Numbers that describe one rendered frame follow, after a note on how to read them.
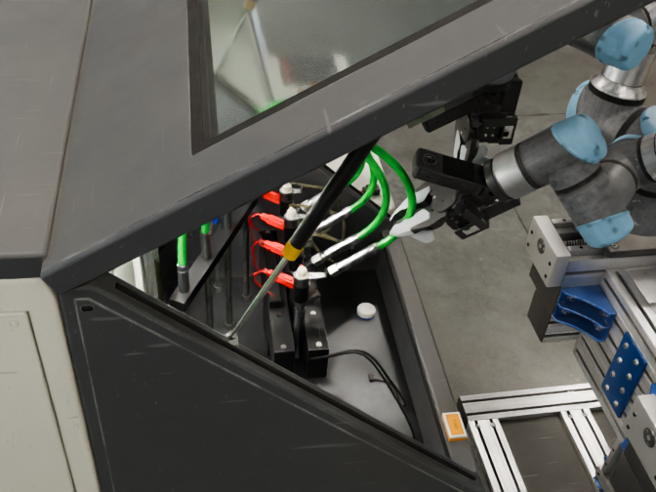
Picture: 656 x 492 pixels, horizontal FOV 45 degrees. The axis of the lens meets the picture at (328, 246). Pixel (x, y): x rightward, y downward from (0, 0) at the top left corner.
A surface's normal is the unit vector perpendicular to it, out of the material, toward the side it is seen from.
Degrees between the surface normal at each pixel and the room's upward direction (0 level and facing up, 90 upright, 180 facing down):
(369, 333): 0
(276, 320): 0
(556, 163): 81
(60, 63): 0
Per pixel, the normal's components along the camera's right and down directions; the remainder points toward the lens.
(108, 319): 0.15, 0.66
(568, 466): 0.07, -0.75
